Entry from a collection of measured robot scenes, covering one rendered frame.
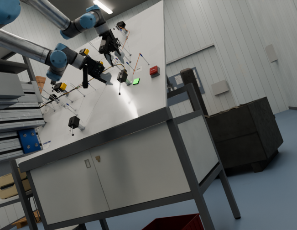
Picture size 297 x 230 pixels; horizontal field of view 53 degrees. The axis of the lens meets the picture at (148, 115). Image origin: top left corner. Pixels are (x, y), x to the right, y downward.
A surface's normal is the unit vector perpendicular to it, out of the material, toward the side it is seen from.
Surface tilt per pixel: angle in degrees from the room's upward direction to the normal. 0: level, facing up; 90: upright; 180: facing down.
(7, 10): 94
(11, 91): 90
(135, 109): 50
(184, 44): 90
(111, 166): 90
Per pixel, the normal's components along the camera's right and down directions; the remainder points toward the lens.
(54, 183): -0.43, 0.11
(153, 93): -0.54, -0.53
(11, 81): 0.90, -0.33
